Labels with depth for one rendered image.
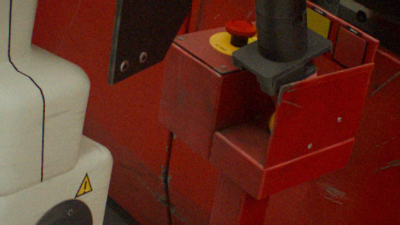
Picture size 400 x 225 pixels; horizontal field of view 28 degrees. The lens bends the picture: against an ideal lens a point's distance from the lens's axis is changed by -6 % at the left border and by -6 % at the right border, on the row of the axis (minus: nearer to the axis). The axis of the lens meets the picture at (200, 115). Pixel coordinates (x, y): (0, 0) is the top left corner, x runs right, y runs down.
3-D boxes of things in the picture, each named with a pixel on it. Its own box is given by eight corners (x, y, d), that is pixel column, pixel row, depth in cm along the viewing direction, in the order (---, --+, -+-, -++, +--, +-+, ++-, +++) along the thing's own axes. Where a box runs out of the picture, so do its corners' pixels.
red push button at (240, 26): (215, 45, 103) (219, 19, 101) (239, 40, 105) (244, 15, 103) (235, 59, 100) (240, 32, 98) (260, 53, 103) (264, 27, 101)
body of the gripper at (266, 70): (334, 56, 93) (334, 1, 89) (268, 92, 89) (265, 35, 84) (296, 33, 97) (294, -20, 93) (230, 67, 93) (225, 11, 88)
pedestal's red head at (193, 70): (155, 120, 107) (174, -8, 99) (249, 96, 117) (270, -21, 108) (257, 202, 95) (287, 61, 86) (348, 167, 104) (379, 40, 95)
